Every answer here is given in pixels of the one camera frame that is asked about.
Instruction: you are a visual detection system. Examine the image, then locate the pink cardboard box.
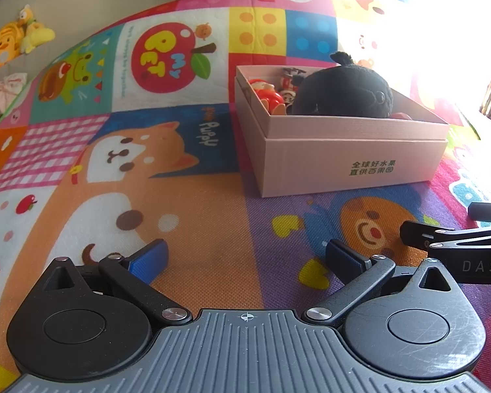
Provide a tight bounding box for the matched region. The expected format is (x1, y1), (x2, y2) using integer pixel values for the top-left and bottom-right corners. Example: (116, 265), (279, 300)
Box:
(234, 65), (451, 198)

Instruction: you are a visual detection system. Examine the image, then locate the yellow plush toy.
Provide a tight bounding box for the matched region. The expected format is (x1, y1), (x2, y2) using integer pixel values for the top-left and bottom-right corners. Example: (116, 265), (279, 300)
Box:
(18, 5), (56, 54)

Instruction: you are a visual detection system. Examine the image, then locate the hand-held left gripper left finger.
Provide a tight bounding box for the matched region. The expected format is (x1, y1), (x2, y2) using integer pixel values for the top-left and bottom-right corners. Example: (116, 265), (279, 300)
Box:
(33, 238), (193, 325)

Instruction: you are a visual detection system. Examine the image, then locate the pink white crumpled cloth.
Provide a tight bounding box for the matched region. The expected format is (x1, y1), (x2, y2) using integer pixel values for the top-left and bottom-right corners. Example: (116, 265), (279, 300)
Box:
(0, 71), (29, 132)

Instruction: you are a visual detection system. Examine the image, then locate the colourful cartoon play mat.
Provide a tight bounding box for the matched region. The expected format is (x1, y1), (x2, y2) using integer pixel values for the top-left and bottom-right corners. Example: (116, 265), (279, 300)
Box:
(0, 0), (491, 393)

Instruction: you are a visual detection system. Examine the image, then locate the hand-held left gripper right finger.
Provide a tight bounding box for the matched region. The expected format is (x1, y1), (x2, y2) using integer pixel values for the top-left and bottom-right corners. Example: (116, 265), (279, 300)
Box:
(302, 239), (459, 328)

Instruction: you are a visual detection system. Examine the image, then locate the painted doll figurine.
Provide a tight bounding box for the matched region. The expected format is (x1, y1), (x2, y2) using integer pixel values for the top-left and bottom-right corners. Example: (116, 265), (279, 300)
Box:
(280, 67), (312, 105)

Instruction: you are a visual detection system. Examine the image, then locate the beige sofa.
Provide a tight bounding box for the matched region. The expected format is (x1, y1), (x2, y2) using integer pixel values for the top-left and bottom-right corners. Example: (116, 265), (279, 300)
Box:
(0, 0), (119, 140)

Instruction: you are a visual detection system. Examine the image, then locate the orange plastic fish toy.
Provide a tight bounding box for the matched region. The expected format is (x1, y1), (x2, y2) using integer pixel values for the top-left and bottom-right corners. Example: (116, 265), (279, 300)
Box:
(257, 89), (286, 116)

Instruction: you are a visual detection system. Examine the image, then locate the black plush toy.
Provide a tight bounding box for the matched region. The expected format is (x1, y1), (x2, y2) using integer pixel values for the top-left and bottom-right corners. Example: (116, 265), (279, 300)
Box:
(290, 51), (394, 119)

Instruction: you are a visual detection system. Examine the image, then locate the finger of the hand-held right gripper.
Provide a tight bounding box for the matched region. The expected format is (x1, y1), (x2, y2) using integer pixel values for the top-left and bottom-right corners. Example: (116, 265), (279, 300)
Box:
(400, 220), (491, 251)
(468, 202), (491, 224)

